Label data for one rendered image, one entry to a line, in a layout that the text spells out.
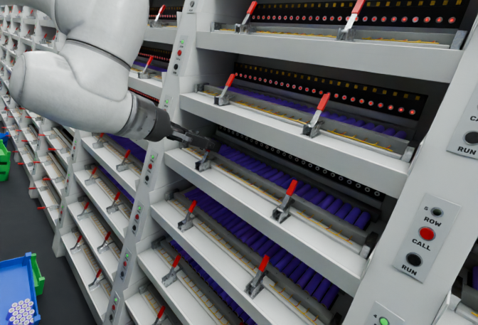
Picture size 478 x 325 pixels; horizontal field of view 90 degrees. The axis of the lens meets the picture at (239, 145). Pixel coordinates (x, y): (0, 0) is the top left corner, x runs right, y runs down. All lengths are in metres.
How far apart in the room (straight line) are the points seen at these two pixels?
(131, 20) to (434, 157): 0.51
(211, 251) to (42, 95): 0.51
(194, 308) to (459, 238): 0.64
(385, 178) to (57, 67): 0.52
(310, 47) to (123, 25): 0.34
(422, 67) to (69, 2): 0.54
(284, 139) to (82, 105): 0.36
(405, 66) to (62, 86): 0.52
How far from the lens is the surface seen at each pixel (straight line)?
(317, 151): 0.48
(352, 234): 0.54
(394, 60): 0.49
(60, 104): 0.44
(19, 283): 1.54
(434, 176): 0.45
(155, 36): 0.98
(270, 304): 0.63
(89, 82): 0.44
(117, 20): 0.47
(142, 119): 0.49
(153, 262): 0.93
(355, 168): 0.46
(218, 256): 0.69
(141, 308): 1.06
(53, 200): 2.00
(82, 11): 0.47
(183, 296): 0.85
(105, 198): 1.25
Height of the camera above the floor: 1.10
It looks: 9 degrees down
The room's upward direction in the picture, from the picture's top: 18 degrees clockwise
